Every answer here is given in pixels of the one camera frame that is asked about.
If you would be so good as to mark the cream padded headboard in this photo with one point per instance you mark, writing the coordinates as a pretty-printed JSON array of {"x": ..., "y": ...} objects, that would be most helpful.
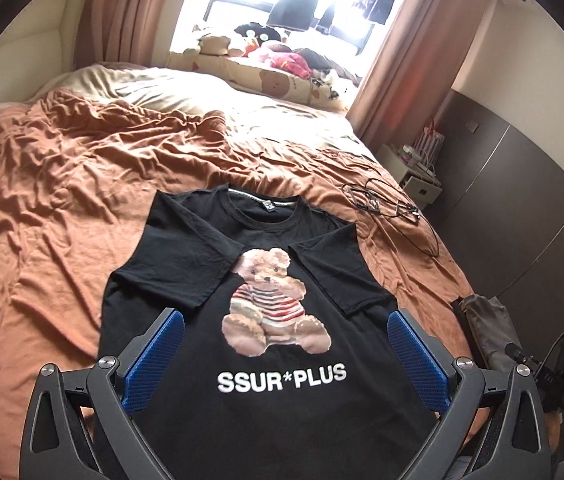
[{"x": 37, "y": 30}]

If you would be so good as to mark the pink curtain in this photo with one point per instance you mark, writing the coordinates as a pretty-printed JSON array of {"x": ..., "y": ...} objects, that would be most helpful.
[
  {"x": 127, "y": 10},
  {"x": 411, "y": 60}
]

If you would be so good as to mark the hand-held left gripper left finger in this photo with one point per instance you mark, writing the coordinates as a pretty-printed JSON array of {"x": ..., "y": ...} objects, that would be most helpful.
[{"x": 162, "y": 360}]

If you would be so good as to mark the pale green nightstand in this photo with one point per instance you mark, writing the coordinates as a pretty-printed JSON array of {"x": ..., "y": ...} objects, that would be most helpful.
[{"x": 411, "y": 180}]

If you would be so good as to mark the black bear print t-shirt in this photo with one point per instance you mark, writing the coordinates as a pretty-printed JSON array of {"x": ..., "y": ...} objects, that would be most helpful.
[{"x": 272, "y": 415}]

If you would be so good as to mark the beige duvet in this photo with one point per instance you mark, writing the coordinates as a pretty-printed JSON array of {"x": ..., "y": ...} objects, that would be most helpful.
[{"x": 187, "y": 90}]

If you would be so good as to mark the pink plush toy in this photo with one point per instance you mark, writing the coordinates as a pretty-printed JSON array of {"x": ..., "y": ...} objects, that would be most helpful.
[{"x": 287, "y": 60}]

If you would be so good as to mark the striped tote bag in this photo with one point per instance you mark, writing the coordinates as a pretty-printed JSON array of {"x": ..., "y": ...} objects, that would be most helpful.
[{"x": 429, "y": 142}]

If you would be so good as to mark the black round plush toy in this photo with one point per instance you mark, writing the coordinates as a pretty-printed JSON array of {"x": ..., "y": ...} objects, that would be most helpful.
[{"x": 259, "y": 32}]

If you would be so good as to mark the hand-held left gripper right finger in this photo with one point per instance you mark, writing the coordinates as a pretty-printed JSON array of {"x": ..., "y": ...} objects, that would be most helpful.
[{"x": 414, "y": 365}]

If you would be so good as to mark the beige bear plush toy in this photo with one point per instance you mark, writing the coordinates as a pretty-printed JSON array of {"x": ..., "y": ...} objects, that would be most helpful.
[{"x": 217, "y": 42}]

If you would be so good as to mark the dark grey wardrobe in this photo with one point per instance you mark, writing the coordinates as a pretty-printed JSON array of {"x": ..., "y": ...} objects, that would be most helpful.
[{"x": 526, "y": 185}]

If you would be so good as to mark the brown blanket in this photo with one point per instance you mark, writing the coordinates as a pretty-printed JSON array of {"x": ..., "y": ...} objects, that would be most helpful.
[{"x": 62, "y": 185}]

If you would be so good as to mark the grey clothes stack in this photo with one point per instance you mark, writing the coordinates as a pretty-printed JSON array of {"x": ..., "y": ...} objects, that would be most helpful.
[{"x": 486, "y": 325}]

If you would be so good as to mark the bear print cushion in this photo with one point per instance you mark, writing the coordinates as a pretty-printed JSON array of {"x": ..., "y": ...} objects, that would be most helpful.
[{"x": 262, "y": 82}]

